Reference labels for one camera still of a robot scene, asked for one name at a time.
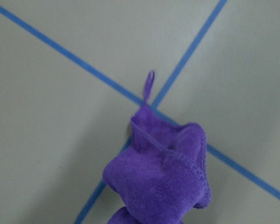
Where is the purple microfibre towel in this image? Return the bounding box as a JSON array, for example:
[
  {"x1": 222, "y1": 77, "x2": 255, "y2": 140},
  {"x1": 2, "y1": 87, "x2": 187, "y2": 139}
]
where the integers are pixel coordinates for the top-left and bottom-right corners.
[{"x1": 102, "y1": 71, "x2": 211, "y2": 224}]

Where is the crossing blue tape strip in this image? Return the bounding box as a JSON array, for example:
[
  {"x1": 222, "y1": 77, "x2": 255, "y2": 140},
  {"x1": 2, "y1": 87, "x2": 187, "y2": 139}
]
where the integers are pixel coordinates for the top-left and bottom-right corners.
[{"x1": 74, "y1": 0, "x2": 227, "y2": 224}]

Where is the long blue tape strip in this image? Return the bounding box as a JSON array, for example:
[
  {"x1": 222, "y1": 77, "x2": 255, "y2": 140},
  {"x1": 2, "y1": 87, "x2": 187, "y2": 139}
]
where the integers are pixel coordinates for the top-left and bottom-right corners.
[{"x1": 0, "y1": 5, "x2": 280, "y2": 200}]

